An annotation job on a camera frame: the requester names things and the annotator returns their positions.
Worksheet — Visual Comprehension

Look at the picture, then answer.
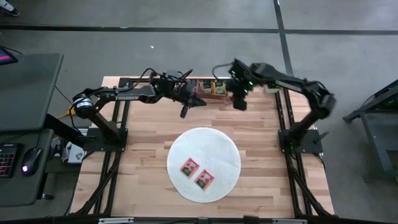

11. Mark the yellow power plug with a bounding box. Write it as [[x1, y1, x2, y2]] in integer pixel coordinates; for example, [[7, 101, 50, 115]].
[[57, 106, 75, 119]]

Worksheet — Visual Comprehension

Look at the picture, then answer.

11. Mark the yellow lemon tea packet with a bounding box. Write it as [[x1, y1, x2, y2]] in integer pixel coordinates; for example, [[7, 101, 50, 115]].
[[212, 80, 228, 95]]

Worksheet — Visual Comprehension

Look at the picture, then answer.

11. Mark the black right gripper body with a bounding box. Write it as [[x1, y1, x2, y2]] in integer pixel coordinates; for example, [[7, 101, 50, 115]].
[[228, 77, 253, 111]]

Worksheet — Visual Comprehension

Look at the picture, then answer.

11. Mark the white and black shoe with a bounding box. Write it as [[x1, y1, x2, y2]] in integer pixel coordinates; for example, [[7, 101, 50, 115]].
[[0, 0, 21, 17]]

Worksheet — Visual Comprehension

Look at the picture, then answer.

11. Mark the white box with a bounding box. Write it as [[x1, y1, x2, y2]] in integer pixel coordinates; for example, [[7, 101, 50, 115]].
[[67, 142, 86, 164]]

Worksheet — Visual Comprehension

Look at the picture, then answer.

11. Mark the dark grey lower desk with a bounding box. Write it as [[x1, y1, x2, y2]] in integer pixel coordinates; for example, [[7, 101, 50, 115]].
[[0, 129, 56, 208]]

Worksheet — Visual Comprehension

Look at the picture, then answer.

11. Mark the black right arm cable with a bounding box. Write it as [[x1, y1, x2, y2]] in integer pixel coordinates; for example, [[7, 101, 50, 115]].
[[212, 63, 234, 81]]

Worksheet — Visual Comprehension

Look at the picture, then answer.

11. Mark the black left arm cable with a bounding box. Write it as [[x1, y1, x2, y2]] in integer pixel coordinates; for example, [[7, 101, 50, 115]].
[[136, 67, 193, 91]]

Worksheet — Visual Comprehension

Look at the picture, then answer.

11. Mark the black metal table frame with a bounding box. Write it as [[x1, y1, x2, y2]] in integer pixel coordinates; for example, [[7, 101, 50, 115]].
[[76, 77, 335, 218]]

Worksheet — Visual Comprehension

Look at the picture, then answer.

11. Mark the orange peach tea packet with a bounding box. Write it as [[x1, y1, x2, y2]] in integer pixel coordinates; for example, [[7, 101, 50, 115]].
[[194, 169, 215, 190], [180, 157, 200, 178]]

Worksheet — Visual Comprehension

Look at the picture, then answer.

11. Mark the black computer mouse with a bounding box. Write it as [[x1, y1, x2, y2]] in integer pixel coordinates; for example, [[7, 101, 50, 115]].
[[21, 147, 43, 177]]

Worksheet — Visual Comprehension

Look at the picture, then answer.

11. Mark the grey metal cart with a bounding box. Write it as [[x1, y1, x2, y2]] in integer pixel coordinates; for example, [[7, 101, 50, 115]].
[[343, 79, 398, 181]]

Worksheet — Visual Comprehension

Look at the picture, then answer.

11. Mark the white round woven placemat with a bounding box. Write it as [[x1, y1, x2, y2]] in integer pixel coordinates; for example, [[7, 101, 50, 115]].
[[167, 127, 242, 203]]

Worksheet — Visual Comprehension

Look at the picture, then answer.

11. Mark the grey desk top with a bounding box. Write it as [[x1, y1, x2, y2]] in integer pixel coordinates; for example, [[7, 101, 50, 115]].
[[0, 52, 65, 131]]

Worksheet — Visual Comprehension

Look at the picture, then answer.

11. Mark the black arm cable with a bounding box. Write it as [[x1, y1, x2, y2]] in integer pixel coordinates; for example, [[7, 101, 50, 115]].
[[136, 67, 193, 91], [212, 63, 234, 81]]

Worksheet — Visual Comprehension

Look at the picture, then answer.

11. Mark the tablet screen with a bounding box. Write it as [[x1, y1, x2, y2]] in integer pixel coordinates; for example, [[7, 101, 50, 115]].
[[0, 46, 19, 66]]

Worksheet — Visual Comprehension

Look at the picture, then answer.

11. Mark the black backlit keyboard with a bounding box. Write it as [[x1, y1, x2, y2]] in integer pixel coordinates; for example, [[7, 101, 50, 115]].
[[0, 143, 18, 179]]

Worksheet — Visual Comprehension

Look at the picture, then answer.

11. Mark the white metal bracket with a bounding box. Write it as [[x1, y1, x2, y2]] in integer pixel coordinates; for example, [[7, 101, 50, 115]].
[[272, 218, 308, 224], [98, 217, 134, 224]]

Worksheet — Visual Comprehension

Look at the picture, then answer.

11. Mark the black floor cable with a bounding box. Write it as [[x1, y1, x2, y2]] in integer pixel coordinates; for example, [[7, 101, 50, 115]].
[[54, 85, 74, 106]]

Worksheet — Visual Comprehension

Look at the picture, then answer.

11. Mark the brown wooden tea box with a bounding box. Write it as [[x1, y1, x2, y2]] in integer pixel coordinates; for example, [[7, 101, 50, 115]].
[[195, 79, 231, 100]]

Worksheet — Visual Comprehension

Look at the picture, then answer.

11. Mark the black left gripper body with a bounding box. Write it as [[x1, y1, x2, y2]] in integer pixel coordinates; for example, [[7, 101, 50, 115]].
[[172, 80, 201, 119]]

